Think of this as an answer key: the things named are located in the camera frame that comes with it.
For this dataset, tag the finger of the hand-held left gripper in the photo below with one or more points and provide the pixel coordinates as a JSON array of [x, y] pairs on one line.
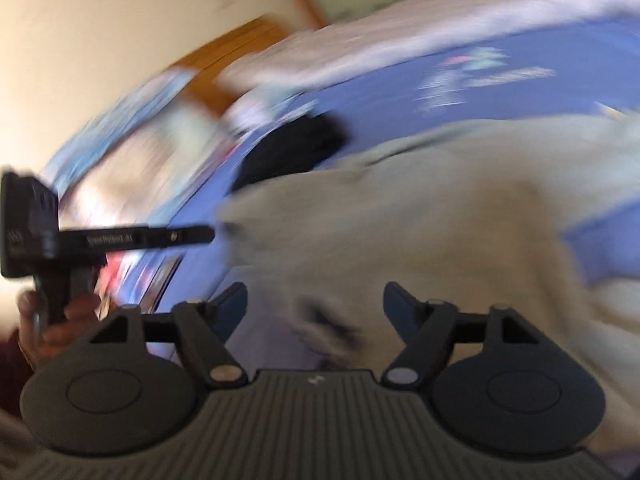
[[182, 236]]

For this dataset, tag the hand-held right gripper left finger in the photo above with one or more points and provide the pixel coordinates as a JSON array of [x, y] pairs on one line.
[[233, 306]]

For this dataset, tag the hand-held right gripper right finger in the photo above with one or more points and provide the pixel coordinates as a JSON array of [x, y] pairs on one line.
[[398, 306]]

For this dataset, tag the beige towel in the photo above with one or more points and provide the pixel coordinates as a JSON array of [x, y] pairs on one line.
[[425, 220]]

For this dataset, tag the person's left hand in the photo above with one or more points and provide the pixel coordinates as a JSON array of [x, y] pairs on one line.
[[75, 317]]

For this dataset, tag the printed pillow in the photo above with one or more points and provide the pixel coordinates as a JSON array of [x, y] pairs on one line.
[[145, 130]]

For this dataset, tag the black cloth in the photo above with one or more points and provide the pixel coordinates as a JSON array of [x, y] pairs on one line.
[[292, 150]]

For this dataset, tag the wooden headboard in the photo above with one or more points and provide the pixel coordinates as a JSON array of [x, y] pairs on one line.
[[235, 45]]

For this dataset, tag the blue printed bedsheet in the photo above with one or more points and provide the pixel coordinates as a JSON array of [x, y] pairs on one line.
[[375, 105]]

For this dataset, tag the white quilt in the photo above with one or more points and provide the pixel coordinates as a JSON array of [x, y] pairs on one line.
[[450, 20]]

